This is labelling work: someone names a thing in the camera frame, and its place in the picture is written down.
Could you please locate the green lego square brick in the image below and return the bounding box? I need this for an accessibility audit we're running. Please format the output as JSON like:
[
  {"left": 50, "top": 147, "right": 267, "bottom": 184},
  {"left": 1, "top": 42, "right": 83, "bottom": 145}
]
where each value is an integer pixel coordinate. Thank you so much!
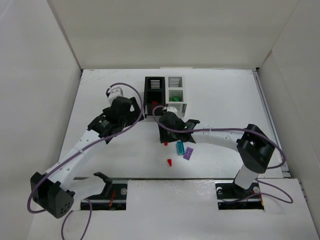
[{"left": 169, "top": 97, "right": 181, "bottom": 102}]

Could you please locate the teal lego plate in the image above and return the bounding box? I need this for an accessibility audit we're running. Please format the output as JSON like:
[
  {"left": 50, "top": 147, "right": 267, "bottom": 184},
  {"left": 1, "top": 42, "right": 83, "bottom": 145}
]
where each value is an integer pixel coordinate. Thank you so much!
[{"left": 176, "top": 141, "right": 185, "bottom": 156}]

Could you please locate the purple lego brick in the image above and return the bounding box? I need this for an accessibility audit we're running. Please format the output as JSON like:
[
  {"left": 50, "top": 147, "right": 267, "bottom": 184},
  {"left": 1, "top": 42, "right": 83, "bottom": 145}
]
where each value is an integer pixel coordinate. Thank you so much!
[{"left": 183, "top": 147, "right": 194, "bottom": 161}]

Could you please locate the red lego slope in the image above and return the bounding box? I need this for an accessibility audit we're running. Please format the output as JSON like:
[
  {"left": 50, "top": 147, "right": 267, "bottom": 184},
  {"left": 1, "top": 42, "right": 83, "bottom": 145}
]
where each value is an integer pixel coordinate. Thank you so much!
[{"left": 167, "top": 159, "right": 172, "bottom": 167}]

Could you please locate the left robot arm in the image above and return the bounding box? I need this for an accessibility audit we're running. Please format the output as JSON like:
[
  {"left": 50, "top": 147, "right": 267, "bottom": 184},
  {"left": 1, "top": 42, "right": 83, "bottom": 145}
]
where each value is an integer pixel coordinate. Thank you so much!
[{"left": 27, "top": 96, "right": 143, "bottom": 219}]

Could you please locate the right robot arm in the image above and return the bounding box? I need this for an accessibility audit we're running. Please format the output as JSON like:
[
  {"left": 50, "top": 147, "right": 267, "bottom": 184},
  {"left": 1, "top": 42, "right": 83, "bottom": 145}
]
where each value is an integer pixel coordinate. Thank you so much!
[{"left": 158, "top": 111, "right": 275, "bottom": 190}]

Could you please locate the white slotted container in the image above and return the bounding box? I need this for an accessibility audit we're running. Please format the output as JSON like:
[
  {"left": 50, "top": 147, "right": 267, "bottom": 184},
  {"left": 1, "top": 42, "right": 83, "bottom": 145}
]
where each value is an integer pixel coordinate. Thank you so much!
[{"left": 165, "top": 75, "right": 187, "bottom": 118}]

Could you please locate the black slotted container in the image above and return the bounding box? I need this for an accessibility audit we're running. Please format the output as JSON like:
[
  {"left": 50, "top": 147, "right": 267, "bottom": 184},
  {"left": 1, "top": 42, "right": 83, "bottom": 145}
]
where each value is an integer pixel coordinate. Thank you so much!
[{"left": 143, "top": 76, "right": 166, "bottom": 117}]

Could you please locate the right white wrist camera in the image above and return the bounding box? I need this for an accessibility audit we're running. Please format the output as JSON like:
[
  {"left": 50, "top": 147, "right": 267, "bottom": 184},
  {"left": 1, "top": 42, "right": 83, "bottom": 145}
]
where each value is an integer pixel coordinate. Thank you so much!
[{"left": 166, "top": 106, "right": 178, "bottom": 114}]

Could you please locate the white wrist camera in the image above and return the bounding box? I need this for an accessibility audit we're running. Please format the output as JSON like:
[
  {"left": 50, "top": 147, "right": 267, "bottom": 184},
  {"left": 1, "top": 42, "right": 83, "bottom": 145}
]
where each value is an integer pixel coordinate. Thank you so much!
[
  {"left": 106, "top": 86, "right": 124, "bottom": 105},
  {"left": 166, "top": 106, "right": 178, "bottom": 114}
]

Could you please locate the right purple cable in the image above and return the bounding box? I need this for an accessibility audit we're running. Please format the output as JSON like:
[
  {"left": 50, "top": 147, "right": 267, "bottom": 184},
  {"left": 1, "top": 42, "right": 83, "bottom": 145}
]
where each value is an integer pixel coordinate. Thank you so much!
[{"left": 151, "top": 106, "right": 294, "bottom": 204}]

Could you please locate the purple cable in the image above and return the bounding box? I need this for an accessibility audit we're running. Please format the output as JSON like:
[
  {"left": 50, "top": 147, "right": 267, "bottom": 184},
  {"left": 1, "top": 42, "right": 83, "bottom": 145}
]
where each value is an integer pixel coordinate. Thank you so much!
[
  {"left": 26, "top": 82, "right": 145, "bottom": 240},
  {"left": 151, "top": 106, "right": 294, "bottom": 204}
]

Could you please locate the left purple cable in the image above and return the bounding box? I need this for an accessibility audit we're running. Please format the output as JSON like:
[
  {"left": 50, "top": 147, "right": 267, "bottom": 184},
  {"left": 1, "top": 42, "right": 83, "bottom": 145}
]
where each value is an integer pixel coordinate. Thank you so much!
[{"left": 26, "top": 82, "right": 145, "bottom": 240}]

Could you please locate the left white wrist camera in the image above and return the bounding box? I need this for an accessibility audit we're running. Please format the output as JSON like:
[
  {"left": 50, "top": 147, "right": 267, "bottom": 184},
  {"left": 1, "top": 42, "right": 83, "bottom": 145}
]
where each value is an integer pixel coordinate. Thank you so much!
[{"left": 106, "top": 86, "right": 124, "bottom": 105}]

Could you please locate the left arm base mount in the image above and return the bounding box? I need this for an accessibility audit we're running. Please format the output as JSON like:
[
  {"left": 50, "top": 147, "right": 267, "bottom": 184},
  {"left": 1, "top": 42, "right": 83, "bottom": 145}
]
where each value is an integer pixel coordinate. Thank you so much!
[{"left": 79, "top": 172, "right": 128, "bottom": 211}]

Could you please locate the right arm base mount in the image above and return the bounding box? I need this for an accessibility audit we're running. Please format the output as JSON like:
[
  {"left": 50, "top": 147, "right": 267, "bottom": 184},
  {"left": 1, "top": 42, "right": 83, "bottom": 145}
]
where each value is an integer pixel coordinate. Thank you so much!
[{"left": 215, "top": 182, "right": 265, "bottom": 210}]

